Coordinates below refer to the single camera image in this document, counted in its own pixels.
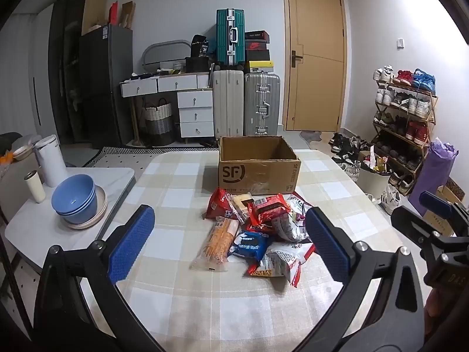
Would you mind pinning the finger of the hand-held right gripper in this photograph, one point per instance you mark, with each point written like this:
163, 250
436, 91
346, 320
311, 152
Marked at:
414, 223
436, 202

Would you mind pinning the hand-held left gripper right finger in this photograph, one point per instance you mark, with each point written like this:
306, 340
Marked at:
326, 242

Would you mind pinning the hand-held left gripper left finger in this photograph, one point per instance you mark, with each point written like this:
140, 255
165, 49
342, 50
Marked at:
132, 242

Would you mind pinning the white purple snack packet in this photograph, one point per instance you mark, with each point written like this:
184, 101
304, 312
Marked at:
295, 223

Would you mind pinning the red brown cookie packet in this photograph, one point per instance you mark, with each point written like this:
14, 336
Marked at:
267, 225

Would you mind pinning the red black snack packet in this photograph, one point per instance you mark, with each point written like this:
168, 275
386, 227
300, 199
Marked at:
269, 207

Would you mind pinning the red snack bar wrapper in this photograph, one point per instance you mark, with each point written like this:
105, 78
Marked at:
256, 273

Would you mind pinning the blue cookie packet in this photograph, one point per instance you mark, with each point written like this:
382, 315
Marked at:
249, 245

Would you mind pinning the orange cracker stick packet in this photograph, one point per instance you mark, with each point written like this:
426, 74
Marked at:
216, 244

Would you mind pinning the clear sandwich biscuit packet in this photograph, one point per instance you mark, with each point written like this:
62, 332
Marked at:
240, 205

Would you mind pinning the cardboard box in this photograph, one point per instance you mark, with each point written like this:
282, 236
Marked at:
256, 176

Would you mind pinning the brown printed carton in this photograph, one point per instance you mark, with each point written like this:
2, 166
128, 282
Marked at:
454, 190

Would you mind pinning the purple paper bag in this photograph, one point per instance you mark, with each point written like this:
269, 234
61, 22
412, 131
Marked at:
432, 176

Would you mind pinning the white sneakers pair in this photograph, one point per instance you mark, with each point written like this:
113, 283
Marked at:
390, 200

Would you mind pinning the beige plate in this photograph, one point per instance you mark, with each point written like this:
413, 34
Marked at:
102, 205

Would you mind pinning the white trash bin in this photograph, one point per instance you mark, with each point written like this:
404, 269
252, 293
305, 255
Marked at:
372, 183

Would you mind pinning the beige checked tablecloth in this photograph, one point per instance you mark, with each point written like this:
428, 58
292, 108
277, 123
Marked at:
176, 190

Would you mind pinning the white side table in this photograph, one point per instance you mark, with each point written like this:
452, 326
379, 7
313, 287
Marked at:
91, 179

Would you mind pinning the wooden shoe rack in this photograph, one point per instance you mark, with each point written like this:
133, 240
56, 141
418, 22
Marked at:
435, 112

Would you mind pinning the heap of dark shoes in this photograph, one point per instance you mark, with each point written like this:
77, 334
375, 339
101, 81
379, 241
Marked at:
340, 146

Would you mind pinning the grey doormat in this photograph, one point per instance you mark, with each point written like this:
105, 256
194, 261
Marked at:
311, 136

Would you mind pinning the white tumbler dark lid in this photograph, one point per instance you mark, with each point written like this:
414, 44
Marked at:
34, 189

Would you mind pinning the white thermal carafe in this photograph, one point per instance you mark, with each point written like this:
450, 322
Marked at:
51, 165

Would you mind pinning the woven laundry basket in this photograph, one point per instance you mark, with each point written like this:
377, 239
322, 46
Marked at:
157, 121

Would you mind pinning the shoe rack with shoes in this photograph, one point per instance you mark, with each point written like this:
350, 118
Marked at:
403, 77

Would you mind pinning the metal bowl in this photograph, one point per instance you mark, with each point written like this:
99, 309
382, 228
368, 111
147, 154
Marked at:
24, 152

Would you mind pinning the white dressing table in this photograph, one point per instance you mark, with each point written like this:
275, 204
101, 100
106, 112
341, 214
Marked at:
194, 115

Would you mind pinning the wooden door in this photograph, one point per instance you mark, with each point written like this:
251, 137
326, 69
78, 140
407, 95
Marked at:
315, 91

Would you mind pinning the silver suitcase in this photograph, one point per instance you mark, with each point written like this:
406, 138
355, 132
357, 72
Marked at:
252, 106

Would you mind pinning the dark grey refrigerator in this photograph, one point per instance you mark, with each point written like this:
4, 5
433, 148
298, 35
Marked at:
106, 80

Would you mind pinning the white suitcase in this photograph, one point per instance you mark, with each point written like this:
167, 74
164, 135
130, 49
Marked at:
229, 102

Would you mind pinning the yellow black shoe box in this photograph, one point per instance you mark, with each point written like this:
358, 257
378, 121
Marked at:
259, 66

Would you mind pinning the black storage box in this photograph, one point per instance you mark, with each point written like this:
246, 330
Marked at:
198, 65

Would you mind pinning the grey arched mirror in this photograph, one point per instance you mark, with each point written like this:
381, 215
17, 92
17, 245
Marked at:
161, 53

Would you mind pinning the black cabinet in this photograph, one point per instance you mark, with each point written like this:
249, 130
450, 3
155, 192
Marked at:
62, 62

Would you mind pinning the plain black shoe box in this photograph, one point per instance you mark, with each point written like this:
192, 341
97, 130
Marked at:
257, 55

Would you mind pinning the white wardrobe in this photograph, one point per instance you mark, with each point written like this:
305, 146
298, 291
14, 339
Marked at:
40, 62

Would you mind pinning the black printed paper bag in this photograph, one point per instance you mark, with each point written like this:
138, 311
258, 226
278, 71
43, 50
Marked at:
199, 46

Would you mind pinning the red black shoe box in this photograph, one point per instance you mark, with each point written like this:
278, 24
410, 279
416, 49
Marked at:
256, 46

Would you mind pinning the teal suitcase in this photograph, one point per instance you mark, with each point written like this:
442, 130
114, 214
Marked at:
223, 36

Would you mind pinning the brown cardboard piece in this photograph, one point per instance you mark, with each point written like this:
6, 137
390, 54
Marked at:
128, 16

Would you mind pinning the red paper bag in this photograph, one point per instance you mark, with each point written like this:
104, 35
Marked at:
113, 14

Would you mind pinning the large flat cardboard sheet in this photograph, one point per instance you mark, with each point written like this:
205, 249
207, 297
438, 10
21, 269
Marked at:
93, 7

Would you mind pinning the white light switch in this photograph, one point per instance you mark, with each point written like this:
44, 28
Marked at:
400, 43

